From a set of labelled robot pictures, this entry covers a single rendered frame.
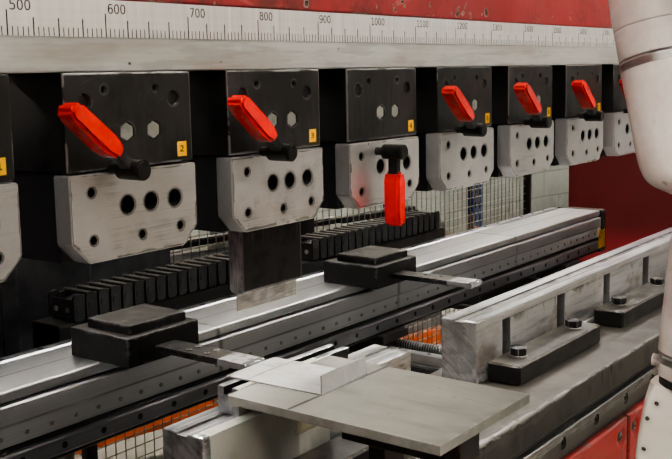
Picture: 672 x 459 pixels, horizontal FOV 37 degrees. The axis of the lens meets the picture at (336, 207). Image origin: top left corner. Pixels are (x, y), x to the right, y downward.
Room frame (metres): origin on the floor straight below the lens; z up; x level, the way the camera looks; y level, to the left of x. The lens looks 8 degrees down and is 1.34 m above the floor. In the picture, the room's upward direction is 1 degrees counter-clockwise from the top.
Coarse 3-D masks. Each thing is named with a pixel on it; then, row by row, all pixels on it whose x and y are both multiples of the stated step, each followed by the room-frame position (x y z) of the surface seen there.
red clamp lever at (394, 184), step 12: (384, 144) 1.20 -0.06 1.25; (396, 144) 1.19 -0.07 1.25; (384, 156) 1.19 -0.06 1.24; (396, 156) 1.18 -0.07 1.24; (396, 168) 1.19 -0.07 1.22; (384, 180) 1.20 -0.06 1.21; (396, 180) 1.18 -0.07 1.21; (384, 192) 1.19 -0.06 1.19; (396, 192) 1.18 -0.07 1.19; (396, 204) 1.18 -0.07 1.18; (396, 216) 1.18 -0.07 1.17
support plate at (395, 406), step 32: (256, 384) 1.06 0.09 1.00; (352, 384) 1.06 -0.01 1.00; (384, 384) 1.05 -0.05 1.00; (416, 384) 1.05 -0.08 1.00; (448, 384) 1.05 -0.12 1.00; (480, 384) 1.05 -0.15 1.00; (288, 416) 0.98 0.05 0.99; (320, 416) 0.96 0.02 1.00; (352, 416) 0.95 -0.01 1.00; (384, 416) 0.95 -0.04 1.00; (416, 416) 0.95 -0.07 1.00; (448, 416) 0.95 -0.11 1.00; (480, 416) 0.95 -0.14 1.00; (416, 448) 0.89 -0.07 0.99; (448, 448) 0.88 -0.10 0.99
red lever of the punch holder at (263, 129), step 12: (240, 96) 0.98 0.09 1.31; (240, 108) 0.97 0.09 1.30; (252, 108) 0.98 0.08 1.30; (240, 120) 0.99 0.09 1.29; (252, 120) 0.98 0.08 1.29; (264, 120) 0.99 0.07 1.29; (252, 132) 1.00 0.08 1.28; (264, 132) 0.99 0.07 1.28; (276, 132) 1.01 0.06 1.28; (276, 144) 1.01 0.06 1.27; (288, 144) 1.02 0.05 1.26; (276, 156) 1.02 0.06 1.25; (288, 156) 1.01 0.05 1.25
